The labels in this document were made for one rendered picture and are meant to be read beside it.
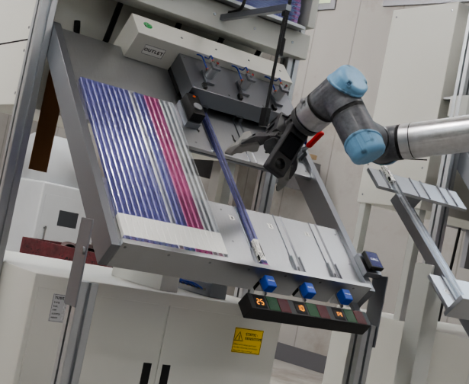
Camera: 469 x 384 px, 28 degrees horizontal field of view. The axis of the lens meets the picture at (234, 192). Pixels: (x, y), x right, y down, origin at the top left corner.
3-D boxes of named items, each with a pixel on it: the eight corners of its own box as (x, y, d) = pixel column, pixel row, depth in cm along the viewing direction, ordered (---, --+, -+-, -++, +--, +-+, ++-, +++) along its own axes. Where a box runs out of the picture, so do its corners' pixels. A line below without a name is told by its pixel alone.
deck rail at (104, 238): (106, 266, 184) (120, 245, 181) (97, 264, 183) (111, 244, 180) (49, 43, 230) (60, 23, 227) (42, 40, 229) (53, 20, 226)
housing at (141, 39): (265, 120, 265) (293, 82, 258) (112, 74, 237) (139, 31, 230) (256, 100, 270) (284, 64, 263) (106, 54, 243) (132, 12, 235)
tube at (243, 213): (266, 270, 203) (269, 267, 202) (261, 270, 202) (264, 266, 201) (204, 116, 236) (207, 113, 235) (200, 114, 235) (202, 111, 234)
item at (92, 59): (301, 190, 246) (312, 177, 243) (73, 133, 209) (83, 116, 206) (263, 107, 267) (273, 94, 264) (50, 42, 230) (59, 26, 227)
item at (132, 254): (353, 307, 221) (372, 288, 218) (106, 266, 184) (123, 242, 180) (351, 302, 222) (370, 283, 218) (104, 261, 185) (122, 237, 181)
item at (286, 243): (358, 296, 221) (366, 287, 219) (110, 252, 184) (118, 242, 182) (330, 235, 233) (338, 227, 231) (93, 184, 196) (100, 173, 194)
